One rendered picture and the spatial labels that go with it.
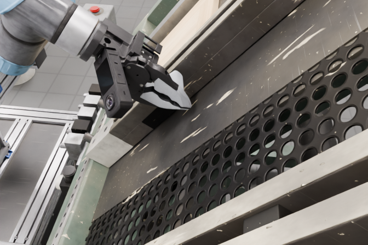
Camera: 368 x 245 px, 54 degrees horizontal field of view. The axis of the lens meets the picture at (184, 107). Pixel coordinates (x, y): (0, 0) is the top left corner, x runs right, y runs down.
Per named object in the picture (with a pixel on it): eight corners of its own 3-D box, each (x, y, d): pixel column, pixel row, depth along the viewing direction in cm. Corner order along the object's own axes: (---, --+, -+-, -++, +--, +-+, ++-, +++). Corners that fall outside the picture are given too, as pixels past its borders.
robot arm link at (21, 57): (45, 51, 74) (65, 16, 67) (17, 87, 66) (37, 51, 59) (9, 28, 71) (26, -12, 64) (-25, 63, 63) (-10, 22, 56)
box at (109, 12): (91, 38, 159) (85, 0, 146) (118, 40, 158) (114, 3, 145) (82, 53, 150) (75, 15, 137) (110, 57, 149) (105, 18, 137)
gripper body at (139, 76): (166, 47, 66) (109, 8, 62) (157, 78, 60) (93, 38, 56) (145, 70, 71) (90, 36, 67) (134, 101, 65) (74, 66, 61)
